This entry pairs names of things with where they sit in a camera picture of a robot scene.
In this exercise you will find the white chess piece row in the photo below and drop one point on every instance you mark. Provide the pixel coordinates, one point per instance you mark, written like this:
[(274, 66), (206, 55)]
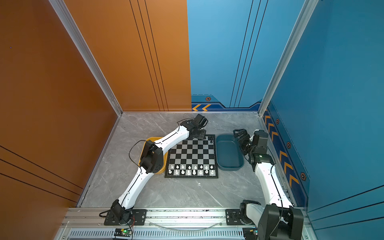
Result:
[(191, 171)]

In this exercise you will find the aluminium corner post right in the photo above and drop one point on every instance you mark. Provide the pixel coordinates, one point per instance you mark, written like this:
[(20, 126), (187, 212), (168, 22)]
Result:
[(294, 38)]

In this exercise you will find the green circuit board left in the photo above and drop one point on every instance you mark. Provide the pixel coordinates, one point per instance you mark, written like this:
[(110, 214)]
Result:
[(123, 234)]

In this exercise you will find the teal plastic tray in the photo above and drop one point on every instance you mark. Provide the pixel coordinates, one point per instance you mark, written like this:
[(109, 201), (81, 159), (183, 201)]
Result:
[(229, 154)]

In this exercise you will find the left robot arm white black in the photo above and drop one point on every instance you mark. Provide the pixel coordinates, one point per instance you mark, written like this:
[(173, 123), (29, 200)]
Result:
[(121, 209)]

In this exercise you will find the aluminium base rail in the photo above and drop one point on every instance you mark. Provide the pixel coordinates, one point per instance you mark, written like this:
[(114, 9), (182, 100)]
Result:
[(206, 223)]

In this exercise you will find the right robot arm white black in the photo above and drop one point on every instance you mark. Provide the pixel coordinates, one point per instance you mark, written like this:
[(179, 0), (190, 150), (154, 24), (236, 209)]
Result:
[(279, 219)]

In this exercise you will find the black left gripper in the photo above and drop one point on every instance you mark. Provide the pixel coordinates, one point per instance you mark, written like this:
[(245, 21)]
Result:
[(203, 136)]

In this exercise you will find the black white chess board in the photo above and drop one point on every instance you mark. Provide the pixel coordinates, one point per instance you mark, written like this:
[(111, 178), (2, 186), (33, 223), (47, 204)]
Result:
[(193, 152)]

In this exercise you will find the aluminium corner post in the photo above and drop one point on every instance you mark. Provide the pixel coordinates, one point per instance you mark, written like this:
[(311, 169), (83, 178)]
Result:
[(294, 38), (75, 34)]

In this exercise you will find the yellow plastic tray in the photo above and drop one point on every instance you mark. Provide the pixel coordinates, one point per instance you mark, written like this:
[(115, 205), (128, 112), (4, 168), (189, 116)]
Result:
[(152, 159)]

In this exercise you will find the aluminium corner post left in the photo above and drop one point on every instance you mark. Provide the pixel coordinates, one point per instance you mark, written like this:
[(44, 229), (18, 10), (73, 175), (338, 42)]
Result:
[(75, 34)]

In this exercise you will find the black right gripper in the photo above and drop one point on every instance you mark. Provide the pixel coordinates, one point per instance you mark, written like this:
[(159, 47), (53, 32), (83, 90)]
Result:
[(241, 141)]

